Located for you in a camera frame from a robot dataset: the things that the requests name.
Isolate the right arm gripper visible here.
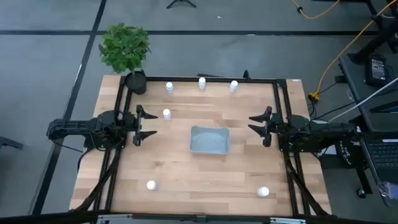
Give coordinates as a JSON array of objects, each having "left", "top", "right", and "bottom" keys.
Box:
[{"left": 248, "top": 105, "right": 289, "bottom": 148}]

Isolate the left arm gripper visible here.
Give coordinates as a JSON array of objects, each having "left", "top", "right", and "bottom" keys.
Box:
[{"left": 123, "top": 105, "right": 159, "bottom": 147}]

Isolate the pale rectangular basket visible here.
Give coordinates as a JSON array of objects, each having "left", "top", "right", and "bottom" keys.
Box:
[{"left": 190, "top": 125, "right": 231, "bottom": 156}]

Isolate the black plant pot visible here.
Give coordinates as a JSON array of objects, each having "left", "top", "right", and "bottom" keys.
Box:
[{"left": 124, "top": 69, "right": 148, "bottom": 95}]

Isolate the green leafy plant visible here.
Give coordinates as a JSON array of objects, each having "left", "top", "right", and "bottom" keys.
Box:
[{"left": 98, "top": 22, "right": 152, "bottom": 75}]

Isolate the black side desk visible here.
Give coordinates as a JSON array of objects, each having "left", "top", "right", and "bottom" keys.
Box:
[{"left": 338, "top": 52, "right": 398, "bottom": 133}]

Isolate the black laptop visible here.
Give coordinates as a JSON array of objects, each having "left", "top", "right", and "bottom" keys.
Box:
[{"left": 359, "top": 132, "right": 398, "bottom": 187}]

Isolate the black tripod foot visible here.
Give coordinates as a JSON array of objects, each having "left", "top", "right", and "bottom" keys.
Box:
[{"left": 165, "top": 0, "right": 197, "bottom": 9}]

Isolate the black power adapter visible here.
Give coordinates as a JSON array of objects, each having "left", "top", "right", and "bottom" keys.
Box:
[{"left": 365, "top": 53, "right": 391, "bottom": 88}]

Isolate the black chair leg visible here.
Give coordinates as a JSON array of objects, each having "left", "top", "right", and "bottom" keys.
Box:
[{"left": 0, "top": 136, "right": 24, "bottom": 151}]

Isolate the black stand base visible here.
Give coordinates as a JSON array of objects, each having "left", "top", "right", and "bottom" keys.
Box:
[{"left": 353, "top": 0, "right": 398, "bottom": 63}]

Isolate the black aluminium table frame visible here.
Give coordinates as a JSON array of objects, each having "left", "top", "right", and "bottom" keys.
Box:
[{"left": 73, "top": 75, "right": 331, "bottom": 224}]

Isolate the white cable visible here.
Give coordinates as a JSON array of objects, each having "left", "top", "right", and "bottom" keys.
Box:
[{"left": 328, "top": 77, "right": 398, "bottom": 123}]

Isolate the long yellow cable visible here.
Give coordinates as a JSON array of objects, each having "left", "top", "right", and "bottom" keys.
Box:
[{"left": 308, "top": 0, "right": 398, "bottom": 101}]

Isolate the short yellow cable loop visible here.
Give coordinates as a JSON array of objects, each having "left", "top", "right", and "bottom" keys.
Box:
[{"left": 291, "top": 0, "right": 341, "bottom": 20}]

